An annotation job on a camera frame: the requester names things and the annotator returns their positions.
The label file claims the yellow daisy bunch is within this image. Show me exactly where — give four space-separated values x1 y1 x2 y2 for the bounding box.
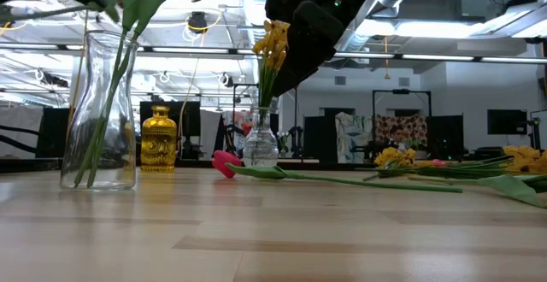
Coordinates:
375 144 547 179
251 19 291 112
362 146 437 182

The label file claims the amber glass bottle vase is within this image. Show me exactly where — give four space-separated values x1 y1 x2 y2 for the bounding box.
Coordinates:
139 104 179 174

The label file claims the clear ribbed glass vase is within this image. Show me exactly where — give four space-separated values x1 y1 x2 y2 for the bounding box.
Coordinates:
242 106 280 168

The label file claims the black ceiling device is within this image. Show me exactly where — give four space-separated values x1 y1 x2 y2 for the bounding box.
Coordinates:
186 10 209 34

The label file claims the tall clear smooth glass vase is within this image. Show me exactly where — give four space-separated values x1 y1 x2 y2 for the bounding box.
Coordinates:
58 29 139 192

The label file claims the black partition panel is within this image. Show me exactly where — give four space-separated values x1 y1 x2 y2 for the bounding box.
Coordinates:
303 107 339 164
426 115 465 160
35 107 73 159

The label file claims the white partition panel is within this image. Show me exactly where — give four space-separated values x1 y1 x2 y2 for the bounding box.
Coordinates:
199 109 223 159

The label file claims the floral patterned cloth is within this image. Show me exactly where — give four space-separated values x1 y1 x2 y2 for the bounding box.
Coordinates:
374 114 428 147

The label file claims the yellow hanging pendant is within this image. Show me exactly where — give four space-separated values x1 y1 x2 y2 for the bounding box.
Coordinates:
383 36 391 80

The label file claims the white hanging cloth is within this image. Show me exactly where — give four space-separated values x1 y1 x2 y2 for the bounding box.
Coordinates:
0 105 44 160

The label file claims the black desk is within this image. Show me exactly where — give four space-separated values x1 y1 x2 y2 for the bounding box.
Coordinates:
473 144 547 168

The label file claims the tan hanging cord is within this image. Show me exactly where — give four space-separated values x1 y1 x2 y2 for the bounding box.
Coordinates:
64 8 93 146

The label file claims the white blue patterned cloth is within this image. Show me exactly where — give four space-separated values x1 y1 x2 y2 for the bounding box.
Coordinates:
335 111 375 164

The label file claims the bright ceiling light panel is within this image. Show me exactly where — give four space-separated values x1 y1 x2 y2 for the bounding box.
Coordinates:
354 18 471 40

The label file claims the black screen panel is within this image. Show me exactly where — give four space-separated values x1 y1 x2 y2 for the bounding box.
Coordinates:
139 100 202 138

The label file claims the black wall monitor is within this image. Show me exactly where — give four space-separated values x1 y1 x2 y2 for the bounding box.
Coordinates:
486 109 529 136

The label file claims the person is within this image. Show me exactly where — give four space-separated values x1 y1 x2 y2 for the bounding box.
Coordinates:
389 124 410 151

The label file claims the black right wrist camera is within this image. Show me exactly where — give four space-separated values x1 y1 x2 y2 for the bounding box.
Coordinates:
264 0 309 23

